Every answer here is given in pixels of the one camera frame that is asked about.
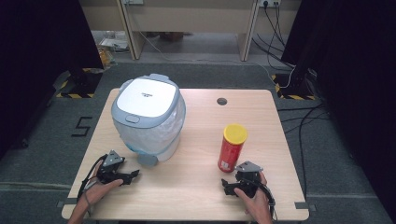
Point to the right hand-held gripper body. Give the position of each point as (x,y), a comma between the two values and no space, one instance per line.
(247,179)

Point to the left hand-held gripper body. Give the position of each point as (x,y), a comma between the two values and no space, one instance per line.
(109,169)

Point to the red can with yellow lid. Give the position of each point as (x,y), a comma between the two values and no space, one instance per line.
(232,149)

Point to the white pedal trash bin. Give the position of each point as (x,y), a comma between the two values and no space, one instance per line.
(146,116)

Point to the person's left hand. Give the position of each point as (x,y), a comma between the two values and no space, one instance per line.
(99,191)

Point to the person's right hand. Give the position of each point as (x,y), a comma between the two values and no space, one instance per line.
(256,203)

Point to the black stand base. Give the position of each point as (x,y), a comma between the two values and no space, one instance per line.
(80,83)
(295,85)

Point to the clear plastic packaging pile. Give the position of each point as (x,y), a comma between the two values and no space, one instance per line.
(107,51)

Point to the black curtain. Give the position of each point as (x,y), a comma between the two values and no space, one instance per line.
(40,62)
(348,93)

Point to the light wooden desk frame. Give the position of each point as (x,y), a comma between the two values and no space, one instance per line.
(190,28)

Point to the wall power socket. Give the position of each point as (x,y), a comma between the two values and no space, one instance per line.
(269,3)

